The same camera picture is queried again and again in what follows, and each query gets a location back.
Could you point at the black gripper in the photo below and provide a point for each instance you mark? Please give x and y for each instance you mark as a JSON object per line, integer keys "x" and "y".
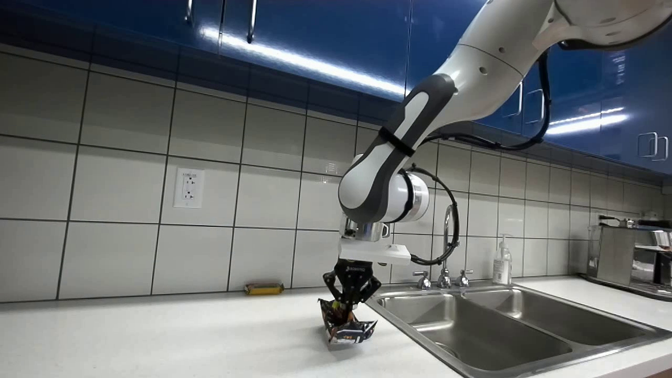
{"x": 351, "y": 279}

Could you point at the black snack packet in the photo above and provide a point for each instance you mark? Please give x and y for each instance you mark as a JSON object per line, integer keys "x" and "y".
{"x": 346, "y": 328}

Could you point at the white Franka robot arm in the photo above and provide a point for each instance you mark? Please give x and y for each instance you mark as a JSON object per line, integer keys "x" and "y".
{"x": 483, "y": 69}

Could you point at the stainless steel double sink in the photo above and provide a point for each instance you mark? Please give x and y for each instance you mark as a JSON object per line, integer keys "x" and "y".
{"x": 505, "y": 328}

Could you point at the yellow sponge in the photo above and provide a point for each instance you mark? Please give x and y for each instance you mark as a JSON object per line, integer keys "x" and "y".
{"x": 263, "y": 288}

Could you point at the chrome gooseneck faucet spout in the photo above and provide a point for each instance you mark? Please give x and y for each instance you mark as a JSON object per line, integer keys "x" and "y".
{"x": 448, "y": 269}

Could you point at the clear pump soap bottle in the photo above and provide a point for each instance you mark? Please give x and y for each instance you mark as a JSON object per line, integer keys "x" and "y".
{"x": 502, "y": 269}

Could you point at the blue cabinet door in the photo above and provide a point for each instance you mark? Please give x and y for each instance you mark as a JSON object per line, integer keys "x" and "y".
{"x": 433, "y": 42}
{"x": 105, "y": 22}
{"x": 315, "y": 33}
{"x": 580, "y": 84}
{"x": 630, "y": 149}

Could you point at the metal countertop appliance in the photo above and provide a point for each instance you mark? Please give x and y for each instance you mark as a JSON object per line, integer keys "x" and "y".
{"x": 615, "y": 254}

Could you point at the white wall outlet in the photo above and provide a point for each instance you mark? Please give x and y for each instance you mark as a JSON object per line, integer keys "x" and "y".
{"x": 189, "y": 186}

